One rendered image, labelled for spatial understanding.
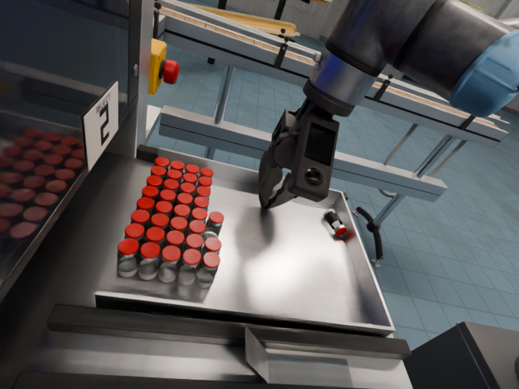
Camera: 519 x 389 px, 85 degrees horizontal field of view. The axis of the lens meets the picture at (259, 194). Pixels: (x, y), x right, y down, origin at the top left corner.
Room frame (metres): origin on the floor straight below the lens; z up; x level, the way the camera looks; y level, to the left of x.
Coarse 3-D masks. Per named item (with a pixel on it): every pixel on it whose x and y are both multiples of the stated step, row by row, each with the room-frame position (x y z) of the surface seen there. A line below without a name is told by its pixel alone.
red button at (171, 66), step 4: (168, 60) 0.47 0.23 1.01; (172, 60) 0.48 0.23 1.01; (168, 64) 0.46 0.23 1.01; (172, 64) 0.47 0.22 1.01; (176, 64) 0.47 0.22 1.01; (164, 68) 0.47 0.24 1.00; (168, 68) 0.46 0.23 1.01; (172, 68) 0.46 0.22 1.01; (176, 68) 0.47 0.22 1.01; (164, 72) 0.45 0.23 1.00; (168, 72) 0.46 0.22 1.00; (172, 72) 0.46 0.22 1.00; (176, 72) 0.47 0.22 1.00; (164, 76) 0.45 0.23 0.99; (168, 76) 0.45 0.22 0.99; (172, 76) 0.46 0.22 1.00; (176, 76) 0.47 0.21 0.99; (164, 80) 0.46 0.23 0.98; (168, 80) 0.46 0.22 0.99; (172, 80) 0.46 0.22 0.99; (176, 80) 0.47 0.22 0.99
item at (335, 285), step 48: (240, 192) 0.38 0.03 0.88; (336, 192) 0.46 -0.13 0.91; (240, 240) 0.28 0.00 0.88; (288, 240) 0.32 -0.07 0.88; (336, 240) 0.36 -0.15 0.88; (144, 288) 0.16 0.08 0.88; (192, 288) 0.18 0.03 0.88; (240, 288) 0.21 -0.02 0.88; (288, 288) 0.23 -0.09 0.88; (336, 288) 0.27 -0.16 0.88; (384, 336) 0.21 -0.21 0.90
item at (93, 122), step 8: (112, 88) 0.25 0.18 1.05; (104, 96) 0.23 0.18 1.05; (112, 96) 0.25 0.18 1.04; (96, 104) 0.21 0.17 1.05; (104, 104) 0.23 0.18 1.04; (112, 104) 0.25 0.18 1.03; (88, 112) 0.20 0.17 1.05; (96, 112) 0.21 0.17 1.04; (104, 112) 0.23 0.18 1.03; (112, 112) 0.25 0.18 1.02; (88, 120) 0.19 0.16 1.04; (96, 120) 0.21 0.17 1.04; (104, 120) 0.23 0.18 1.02; (112, 120) 0.25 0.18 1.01; (88, 128) 0.19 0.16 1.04; (96, 128) 0.21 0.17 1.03; (104, 128) 0.23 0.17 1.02; (112, 128) 0.25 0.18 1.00; (88, 136) 0.19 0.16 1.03; (96, 136) 0.21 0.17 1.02; (104, 136) 0.23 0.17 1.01; (112, 136) 0.25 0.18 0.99; (88, 144) 0.19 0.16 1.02; (96, 144) 0.21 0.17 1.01; (104, 144) 0.23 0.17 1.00; (88, 152) 0.19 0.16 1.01; (96, 152) 0.20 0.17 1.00; (88, 160) 0.19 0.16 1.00; (96, 160) 0.20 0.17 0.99; (88, 168) 0.19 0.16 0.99
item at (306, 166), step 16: (304, 128) 0.34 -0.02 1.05; (320, 128) 0.35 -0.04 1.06; (336, 128) 0.36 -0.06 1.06; (304, 144) 0.32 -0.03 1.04; (320, 144) 0.33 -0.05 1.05; (336, 144) 0.34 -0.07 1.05; (304, 160) 0.30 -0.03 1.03; (320, 160) 0.31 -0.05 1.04; (304, 176) 0.28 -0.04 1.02; (320, 176) 0.29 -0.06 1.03; (304, 192) 0.27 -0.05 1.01; (320, 192) 0.28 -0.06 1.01
